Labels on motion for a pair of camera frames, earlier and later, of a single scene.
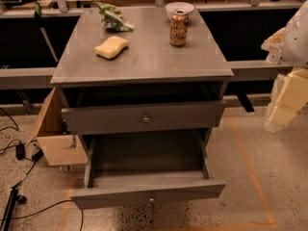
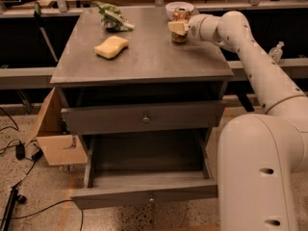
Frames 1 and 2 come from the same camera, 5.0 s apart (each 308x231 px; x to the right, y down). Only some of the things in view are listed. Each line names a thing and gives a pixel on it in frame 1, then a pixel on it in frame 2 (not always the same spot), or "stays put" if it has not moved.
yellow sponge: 112,47 stays put
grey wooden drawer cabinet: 142,88 stays put
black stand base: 13,197 stays put
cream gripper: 296,40 -> 193,28
